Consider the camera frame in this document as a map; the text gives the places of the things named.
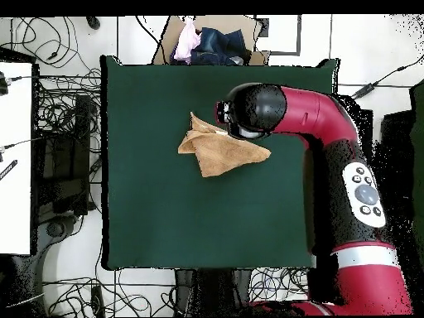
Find tan terry towel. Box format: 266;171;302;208
177;111;272;179

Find black flat case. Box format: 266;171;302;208
380;110;415;160

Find black flat strip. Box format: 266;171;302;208
0;159;18;181

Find blue denim jeans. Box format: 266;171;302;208
190;26;253;66

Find pale pink garment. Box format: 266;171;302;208
172;17;202;62

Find brown cardboard box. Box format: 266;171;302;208
153;15;271;66

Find dark green table cloth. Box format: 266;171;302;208
99;55;340;271

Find black equipment stand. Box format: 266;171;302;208
32;94;92;216

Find green hanging cloth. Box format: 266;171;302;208
408;79;424;246

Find dark round floor stand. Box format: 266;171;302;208
37;214;79;239

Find white desk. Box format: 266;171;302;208
0;60;34;256

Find black power strip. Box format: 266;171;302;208
90;285;105;317

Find black cable with adapter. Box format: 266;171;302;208
337;54;424;104

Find black cable tangle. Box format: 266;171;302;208
42;277;176;317
32;67;102;133
248;266;311;302

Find black loose floor cables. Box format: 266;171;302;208
0;16;100;70

